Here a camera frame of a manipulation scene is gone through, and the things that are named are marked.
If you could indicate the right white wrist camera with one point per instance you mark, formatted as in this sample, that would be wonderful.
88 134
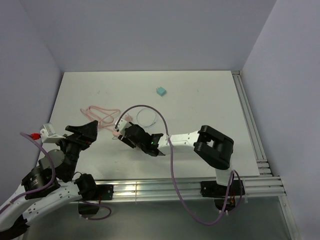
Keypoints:
122 126

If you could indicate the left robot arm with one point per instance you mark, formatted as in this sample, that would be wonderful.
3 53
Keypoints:
50 184

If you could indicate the front aluminium rail frame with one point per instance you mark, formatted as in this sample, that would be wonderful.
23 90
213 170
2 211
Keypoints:
150 210

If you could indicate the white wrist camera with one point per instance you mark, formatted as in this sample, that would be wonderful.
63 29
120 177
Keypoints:
47 134
122 126

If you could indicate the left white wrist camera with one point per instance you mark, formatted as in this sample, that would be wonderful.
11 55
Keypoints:
47 134

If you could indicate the teal charger plug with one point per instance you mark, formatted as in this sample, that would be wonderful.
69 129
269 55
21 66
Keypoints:
161 91

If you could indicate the aluminium rail frame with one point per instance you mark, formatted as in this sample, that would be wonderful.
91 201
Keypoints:
260 155
150 210

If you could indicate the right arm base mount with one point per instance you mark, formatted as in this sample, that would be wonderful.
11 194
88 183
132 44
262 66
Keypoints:
210 189

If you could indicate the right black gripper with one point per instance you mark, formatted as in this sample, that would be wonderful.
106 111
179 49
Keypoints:
126 140

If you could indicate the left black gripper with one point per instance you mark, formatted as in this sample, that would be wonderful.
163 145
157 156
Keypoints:
87 134

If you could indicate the pink power plug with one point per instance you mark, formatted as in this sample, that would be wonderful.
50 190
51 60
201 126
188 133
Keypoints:
128 118

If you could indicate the pink power strip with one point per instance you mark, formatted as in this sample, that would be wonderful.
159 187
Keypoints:
116 134

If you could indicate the right aluminium rail frame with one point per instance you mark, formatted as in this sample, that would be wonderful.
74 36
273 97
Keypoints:
260 155

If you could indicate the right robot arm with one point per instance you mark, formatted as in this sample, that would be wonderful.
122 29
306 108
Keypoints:
214 147

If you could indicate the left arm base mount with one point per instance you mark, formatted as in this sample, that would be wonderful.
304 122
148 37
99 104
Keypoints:
89 208

